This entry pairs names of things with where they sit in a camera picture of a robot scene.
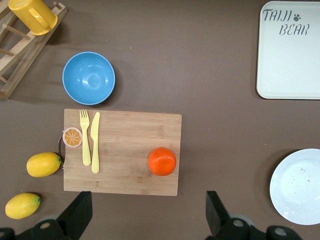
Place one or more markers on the yellow plastic knife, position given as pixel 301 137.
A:
pixel 95 150

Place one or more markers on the yellow plastic fork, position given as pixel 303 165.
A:
pixel 86 147

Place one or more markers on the toy orange slice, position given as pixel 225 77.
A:
pixel 72 137

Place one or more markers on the brown table mat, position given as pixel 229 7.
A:
pixel 187 62

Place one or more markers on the white round plate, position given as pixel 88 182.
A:
pixel 297 187

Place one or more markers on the blue bowl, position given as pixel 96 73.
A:
pixel 88 78

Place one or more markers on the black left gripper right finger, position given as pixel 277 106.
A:
pixel 217 220

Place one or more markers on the yellow lemon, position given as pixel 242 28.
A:
pixel 22 206
pixel 43 164

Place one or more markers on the wooden drying rack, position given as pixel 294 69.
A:
pixel 22 57

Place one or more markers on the yellow mug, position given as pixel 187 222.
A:
pixel 30 15

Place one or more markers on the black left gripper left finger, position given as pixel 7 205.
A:
pixel 75 215

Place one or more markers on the wooden cutting board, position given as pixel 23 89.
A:
pixel 130 155

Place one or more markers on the orange fruit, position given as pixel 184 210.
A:
pixel 162 161

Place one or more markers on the cream tray with bear print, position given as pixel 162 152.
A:
pixel 290 65

